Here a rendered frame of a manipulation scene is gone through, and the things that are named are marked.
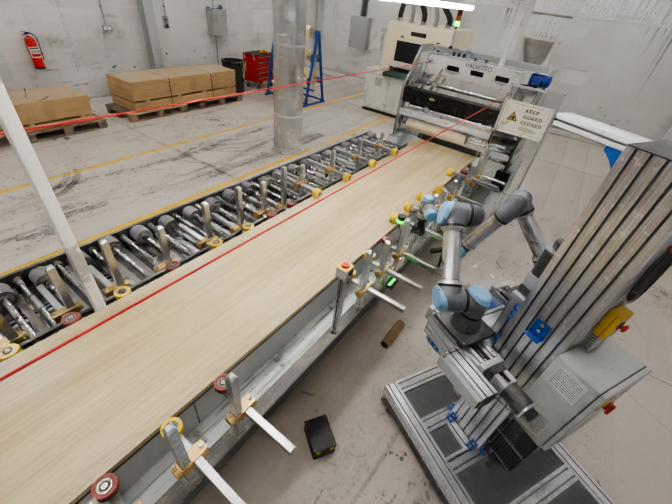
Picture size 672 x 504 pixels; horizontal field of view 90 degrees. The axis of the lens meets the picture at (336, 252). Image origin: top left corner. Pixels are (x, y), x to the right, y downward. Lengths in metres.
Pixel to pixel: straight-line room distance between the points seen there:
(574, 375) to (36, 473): 2.02
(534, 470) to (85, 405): 2.38
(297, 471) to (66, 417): 1.30
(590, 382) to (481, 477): 1.02
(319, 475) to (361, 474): 0.26
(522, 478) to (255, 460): 1.59
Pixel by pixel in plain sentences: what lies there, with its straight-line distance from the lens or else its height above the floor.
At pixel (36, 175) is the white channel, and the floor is 1.64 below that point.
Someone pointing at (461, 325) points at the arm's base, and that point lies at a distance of 1.81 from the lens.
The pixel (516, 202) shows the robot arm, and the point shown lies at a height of 1.55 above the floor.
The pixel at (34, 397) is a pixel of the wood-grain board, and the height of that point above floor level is 0.90.
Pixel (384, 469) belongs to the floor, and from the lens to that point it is 2.51.
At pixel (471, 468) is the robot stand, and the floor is 0.21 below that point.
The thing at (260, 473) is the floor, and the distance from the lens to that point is 2.45.
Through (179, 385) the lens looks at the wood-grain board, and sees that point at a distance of 1.70.
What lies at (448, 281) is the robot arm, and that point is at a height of 1.29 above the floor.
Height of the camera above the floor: 2.32
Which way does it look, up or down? 38 degrees down
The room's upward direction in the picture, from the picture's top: 8 degrees clockwise
